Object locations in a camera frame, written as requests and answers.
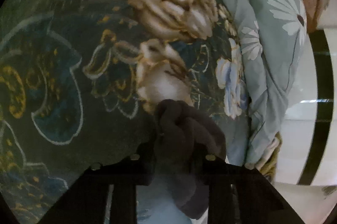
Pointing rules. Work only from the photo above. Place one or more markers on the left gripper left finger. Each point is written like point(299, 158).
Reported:
point(106, 188)

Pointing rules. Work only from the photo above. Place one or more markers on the grey floral quilt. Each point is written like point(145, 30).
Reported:
point(271, 34)

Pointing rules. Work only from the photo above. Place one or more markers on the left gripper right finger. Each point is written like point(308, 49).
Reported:
point(234, 188)

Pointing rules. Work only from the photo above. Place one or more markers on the beige yellow garment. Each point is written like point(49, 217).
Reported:
point(267, 165)

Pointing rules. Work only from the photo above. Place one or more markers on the white black wardrobe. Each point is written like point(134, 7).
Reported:
point(308, 153)

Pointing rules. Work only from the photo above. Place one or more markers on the teal floral bed blanket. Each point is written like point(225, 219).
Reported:
point(68, 95)

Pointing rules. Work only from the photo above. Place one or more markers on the black white jacket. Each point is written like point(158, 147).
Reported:
point(185, 134)

